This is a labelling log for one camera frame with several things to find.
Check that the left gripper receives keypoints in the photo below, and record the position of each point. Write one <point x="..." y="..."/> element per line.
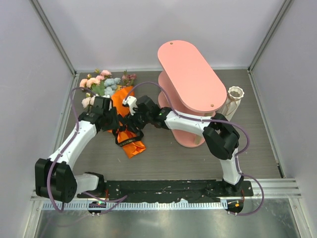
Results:
<point x="115" y="124"/>

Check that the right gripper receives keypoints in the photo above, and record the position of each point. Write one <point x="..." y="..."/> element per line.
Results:
<point x="132" y="119"/>

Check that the black ribbon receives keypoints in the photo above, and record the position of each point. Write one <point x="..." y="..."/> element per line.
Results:
<point x="137" y="134"/>

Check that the orange flower bouquet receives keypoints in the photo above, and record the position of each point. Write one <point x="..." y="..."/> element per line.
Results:
<point x="103" y="84"/>

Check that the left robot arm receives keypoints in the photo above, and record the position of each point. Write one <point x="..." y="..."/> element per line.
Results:
<point x="54" y="177"/>

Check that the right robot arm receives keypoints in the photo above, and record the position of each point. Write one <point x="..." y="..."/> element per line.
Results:
<point x="221" y="138"/>

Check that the white ribbed ceramic vase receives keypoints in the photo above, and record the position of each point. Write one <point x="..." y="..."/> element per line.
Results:
<point x="233" y="100"/>

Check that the pink three-tier shelf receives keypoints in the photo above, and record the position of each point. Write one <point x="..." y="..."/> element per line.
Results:
<point x="190" y="84"/>

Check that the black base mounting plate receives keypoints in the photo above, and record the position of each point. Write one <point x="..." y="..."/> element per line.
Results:
<point x="168" y="191"/>

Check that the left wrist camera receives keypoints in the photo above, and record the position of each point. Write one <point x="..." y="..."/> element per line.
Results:
<point x="102" y="104"/>

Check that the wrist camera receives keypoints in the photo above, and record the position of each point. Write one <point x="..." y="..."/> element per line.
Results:
<point x="130" y="102"/>
<point x="102" y="104"/>

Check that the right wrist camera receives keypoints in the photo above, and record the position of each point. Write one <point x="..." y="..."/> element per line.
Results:
<point x="130" y="102"/>

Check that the white slotted cable duct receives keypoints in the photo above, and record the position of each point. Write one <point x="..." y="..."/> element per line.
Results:
<point x="182" y="205"/>

